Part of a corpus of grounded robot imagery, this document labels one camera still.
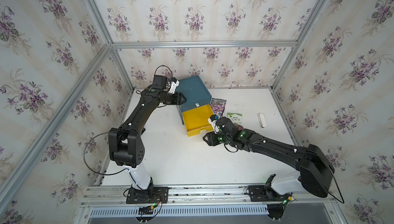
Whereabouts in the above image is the teal drawer cabinet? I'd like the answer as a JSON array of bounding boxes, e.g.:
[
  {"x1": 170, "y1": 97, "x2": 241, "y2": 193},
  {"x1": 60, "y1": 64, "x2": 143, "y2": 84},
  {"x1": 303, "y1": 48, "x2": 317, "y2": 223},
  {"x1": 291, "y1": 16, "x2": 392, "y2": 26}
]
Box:
[{"x1": 176, "y1": 75, "x2": 211, "y2": 125}]

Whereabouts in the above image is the green white seed bag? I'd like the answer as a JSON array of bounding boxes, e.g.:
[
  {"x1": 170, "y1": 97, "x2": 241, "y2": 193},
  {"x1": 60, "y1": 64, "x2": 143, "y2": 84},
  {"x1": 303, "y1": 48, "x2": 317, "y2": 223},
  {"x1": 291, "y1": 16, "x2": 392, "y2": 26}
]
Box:
[{"x1": 227, "y1": 112, "x2": 243, "y2": 125}]

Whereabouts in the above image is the yellow drawer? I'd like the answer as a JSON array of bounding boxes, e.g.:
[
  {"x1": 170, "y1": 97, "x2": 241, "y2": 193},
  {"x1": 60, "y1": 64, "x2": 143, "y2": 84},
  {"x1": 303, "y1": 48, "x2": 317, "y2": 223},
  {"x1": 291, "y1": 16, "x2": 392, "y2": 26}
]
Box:
[{"x1": 182, "y1": 105, "x2": 213, "y2": 137}]

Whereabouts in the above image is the purple flower seed bag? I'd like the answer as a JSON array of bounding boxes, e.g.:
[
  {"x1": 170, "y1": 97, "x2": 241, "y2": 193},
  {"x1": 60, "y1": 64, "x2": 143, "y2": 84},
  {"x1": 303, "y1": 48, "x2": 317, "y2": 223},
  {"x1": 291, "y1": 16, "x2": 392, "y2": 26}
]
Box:
[{"x1": 210, "y1": 98, "x2": 227, "y2": 116}]

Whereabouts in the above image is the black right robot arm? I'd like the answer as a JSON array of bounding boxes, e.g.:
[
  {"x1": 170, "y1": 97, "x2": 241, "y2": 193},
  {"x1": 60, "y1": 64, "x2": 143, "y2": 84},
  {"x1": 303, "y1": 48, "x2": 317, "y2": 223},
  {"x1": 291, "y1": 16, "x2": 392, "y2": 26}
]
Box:
[{"x1": 203, "y1": 115, "x2": 334, "y2": 198}]

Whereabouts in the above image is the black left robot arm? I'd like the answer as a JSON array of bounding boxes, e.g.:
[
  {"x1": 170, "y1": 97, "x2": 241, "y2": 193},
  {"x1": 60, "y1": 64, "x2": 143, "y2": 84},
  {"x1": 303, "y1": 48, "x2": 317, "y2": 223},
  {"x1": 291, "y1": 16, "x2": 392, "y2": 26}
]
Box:
[{"x1": 108, "y1": 85, "x2": 187, "y2": 191}]

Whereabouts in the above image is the white eraser stick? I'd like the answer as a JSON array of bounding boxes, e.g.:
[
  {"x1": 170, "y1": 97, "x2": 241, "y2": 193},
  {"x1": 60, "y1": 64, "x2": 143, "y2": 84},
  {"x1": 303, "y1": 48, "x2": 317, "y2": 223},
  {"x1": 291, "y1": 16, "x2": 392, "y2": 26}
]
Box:
[{"x1": 258, "y1": 113, "x2": 267, "y2": 129}]

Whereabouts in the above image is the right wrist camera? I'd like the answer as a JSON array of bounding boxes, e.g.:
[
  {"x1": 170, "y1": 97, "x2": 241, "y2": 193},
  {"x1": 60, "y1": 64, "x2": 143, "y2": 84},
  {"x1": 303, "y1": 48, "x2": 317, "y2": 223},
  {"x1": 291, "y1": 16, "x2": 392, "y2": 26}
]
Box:
[{"x1": 208, "y1": 114, "x2": 219, "y2": 130}]

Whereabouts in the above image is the aluminium mounting rail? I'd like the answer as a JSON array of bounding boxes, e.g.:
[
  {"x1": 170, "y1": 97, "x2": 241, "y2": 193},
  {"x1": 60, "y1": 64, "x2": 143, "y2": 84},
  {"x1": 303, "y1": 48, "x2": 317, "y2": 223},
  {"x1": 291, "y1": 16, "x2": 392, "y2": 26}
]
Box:
[{"x1": 80, "y1": 182, "x2": 334, "y2": 208}]

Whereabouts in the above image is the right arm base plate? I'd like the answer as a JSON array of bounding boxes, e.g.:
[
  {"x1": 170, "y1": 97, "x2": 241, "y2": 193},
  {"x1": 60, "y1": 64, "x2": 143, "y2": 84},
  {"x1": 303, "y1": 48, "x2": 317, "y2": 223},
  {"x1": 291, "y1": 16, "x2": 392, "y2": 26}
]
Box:
[{"x1": 245, "y1": 185, "x2": 292, "y2": 203}]

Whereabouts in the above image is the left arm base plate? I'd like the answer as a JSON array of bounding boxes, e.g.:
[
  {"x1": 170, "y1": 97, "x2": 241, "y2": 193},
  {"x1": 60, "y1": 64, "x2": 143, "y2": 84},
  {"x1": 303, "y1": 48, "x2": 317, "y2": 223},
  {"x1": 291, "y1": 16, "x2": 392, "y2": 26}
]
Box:
[{"x1": 124, "y1": 187, "x2": 169, "y2": 204}]

